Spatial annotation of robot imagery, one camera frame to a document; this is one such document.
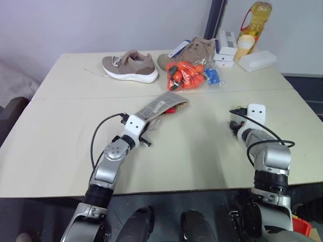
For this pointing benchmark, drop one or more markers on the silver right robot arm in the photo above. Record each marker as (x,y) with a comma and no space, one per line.
(272,156)

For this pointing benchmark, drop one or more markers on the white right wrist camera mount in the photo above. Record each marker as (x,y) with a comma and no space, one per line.
(256,112)

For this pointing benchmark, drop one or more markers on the grey grid fabric pouch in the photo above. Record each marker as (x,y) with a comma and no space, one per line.
(159,106)

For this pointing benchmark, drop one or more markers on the blue and white box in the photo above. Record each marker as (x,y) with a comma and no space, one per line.
(178,49)

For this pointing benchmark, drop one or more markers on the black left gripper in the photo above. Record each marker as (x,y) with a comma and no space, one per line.
(147,127)

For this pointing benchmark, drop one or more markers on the blue item in clear bag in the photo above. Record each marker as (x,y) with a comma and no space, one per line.
(212,75)

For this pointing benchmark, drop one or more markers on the white flat box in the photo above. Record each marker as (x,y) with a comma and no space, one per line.
(223,58)
(223,63)

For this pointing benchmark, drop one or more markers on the taupe sneaker with white sole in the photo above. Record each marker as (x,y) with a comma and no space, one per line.
(131,66)

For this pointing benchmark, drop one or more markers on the red plastic bin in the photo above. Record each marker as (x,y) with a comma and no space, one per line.
(300,224)

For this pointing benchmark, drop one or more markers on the translucent white plastic box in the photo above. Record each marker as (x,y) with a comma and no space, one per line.
(257,60)

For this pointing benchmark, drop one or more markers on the dark rounded shape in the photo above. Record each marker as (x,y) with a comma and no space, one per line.
(138,224)

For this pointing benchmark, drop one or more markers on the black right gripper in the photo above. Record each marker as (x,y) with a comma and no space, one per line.
(236,125)

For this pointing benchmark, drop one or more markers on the clear bag of orange items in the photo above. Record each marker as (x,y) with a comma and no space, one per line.
(183,75)

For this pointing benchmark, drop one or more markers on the brown suede shoe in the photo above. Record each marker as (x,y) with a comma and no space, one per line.
(191,50)

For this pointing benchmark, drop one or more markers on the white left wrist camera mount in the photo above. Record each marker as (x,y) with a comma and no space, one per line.
(133,126)

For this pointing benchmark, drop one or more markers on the dark chair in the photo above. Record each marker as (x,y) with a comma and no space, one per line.
(11,108)

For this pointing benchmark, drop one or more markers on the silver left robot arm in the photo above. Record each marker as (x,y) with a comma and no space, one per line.
(108,166)

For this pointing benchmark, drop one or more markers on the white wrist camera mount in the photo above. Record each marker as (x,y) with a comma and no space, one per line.
(256,112)
(133,126)

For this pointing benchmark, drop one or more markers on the white box with grey print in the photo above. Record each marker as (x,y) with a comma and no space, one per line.
(226,43)

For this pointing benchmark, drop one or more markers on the yellow cup with white lid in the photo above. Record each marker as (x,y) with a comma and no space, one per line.
(242,49)

